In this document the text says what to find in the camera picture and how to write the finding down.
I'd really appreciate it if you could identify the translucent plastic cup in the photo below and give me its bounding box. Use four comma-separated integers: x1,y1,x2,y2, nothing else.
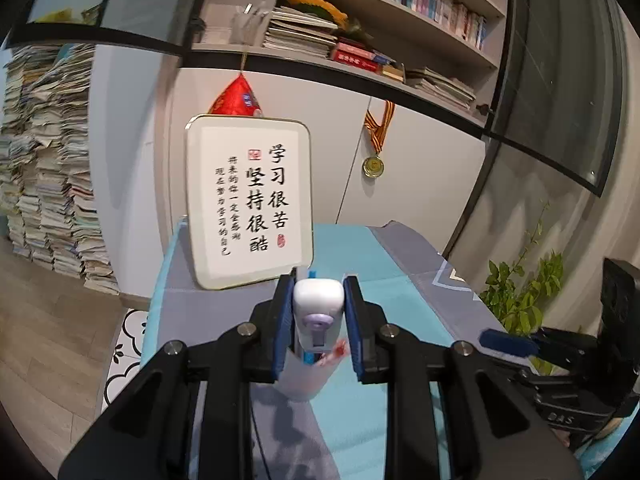
280,345,346,403

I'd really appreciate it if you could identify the person's right forearm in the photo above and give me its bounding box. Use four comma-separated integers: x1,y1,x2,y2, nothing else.
570,420,636,480

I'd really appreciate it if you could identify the gold medal with striped ribbon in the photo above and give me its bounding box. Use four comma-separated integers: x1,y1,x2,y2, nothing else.
362,100,396,179

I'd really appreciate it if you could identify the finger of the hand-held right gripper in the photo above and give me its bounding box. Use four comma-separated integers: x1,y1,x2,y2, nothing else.
479,327,602,377

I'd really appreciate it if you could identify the green potted plant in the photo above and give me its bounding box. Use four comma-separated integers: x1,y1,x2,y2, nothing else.
477,202,566,376

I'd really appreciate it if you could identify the white and purple correction tape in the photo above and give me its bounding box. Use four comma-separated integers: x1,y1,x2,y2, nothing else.
292,278,346,353

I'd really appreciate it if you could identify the black and white patterned mat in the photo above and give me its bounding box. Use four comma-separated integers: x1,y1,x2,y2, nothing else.
100,307,151,411

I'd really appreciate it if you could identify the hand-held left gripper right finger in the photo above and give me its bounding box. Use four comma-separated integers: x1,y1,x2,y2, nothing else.
343,273,585,480

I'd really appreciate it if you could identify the blue pen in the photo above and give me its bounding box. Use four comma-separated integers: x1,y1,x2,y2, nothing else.
299,268,319,367

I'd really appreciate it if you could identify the yellow sunflower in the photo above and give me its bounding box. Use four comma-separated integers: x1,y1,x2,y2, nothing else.
287,0,351,28

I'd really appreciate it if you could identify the teal and grey printed blanket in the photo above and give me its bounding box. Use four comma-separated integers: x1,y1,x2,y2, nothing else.
137,217,506,480

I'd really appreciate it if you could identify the framed calligraphy sign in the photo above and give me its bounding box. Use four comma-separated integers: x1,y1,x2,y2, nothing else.
186,114,315,291

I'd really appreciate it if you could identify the clear acrylic holder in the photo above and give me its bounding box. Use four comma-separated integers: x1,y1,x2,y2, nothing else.
230,5,271,46

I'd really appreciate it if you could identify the stack of red books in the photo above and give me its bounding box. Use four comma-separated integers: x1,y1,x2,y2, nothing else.
327,37,398,71

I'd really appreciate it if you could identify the white lower cabinet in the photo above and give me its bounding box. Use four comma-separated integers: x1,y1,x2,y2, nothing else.
165,55,488,241

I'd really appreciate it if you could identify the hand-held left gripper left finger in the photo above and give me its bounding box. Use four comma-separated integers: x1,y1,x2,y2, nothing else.
57,268,297,480

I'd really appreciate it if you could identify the tall stack of papers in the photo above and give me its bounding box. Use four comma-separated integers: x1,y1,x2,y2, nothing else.
0,42,121,296

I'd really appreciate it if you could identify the red hanging pouch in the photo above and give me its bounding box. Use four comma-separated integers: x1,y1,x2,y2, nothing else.
207,50,263,118

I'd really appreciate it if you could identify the white floral patterned pen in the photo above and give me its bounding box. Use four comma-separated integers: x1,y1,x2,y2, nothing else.
322,338,349,366

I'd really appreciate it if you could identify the stack of magazines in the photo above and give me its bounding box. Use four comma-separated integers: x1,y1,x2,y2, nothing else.
262,7,338,58
405,66,478,111

